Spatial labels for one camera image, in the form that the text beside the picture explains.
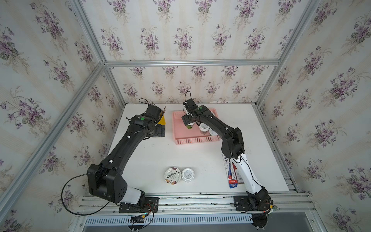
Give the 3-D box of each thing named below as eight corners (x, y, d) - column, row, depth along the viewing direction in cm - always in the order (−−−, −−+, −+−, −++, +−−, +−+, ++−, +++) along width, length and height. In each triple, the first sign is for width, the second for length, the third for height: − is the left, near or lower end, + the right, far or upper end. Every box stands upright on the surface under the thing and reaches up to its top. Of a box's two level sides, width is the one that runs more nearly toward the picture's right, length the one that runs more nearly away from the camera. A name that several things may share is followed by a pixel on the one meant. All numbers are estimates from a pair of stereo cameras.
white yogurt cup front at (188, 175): (181, 183, 81) (181, 179, 76) (181, 172, 85) (181, 168, 80) (194, 183, 82) (195, 179, 76) (194, 172, 86) (194, 168, 80)
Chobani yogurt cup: (164, 186, 81) (163, 183, 77) (166, 171, 87) (165, 167, 82) (180, 186, 81) (180, 183, 77) (181, 171, 87) (180, 167, 82)
